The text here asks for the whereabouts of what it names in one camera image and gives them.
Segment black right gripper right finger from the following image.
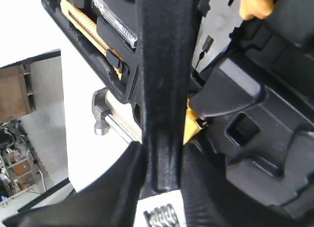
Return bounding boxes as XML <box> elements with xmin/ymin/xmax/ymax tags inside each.
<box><xmin>181</xmin><ymin>142</ymin><xmax>314</xmax><ymax>227</ymax></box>

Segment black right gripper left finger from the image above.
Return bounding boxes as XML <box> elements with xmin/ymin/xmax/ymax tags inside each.
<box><xmin>2</xmin><ymin>142</ymin><xmax>146</xmax><ymax>227</ymax></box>

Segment adjustable wrench black handle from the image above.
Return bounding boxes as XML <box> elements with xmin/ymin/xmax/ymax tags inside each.
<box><xmin>136</xmin><ymin>0</ymin><xmax>197</xmax><ymax>198</ymax></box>

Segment black tool case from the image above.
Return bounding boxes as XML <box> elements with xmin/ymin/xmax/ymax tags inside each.
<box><xmin>41</xmin><ymin>0</ymin><xmax>314</xmax><ymax>227</ymax></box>

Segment wooden slatted cabinet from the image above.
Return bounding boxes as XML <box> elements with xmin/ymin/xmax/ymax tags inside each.
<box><xmin>0</xmin><ymin>64</ymin><xmax>35</xmax><ymax>123</ymax></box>

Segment orange utility knife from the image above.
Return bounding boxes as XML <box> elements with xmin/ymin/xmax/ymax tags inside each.
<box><xmin>60</xmin><ymin>0</ymin><xmax>130</xmax><ymax>80</ymax></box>

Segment orange handled pliers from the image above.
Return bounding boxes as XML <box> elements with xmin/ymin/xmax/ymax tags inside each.
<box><xmin>183</xmin><ymin>0</ymin><xmax>273</xmax><ymax>144</ymax></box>

